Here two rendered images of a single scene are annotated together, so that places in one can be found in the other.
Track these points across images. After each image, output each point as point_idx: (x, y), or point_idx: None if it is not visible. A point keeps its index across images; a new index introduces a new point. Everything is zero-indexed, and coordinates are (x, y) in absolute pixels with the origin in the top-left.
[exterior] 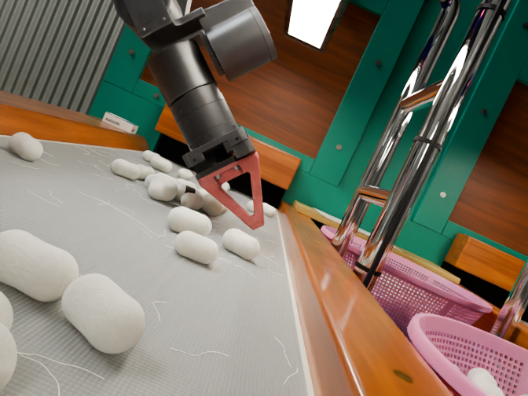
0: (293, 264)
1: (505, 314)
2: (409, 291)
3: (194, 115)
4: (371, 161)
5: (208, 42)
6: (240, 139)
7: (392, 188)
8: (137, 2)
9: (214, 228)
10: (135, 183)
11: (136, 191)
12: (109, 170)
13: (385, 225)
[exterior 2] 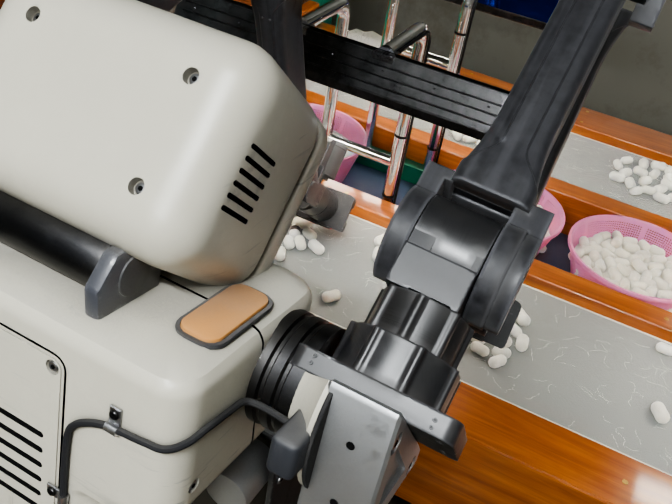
0: (384, 224)
1: (372, 126)
2: (351, 160)
3: (330, 209)
4: (327, 122)
5: (326, 176)
6: (355, 202)
7: (393, 161)
8: (312, 196)
9: (339, 237)
10: (286, 254)
11: (313, 259)
12: (274, 262)
13: (396, 177)
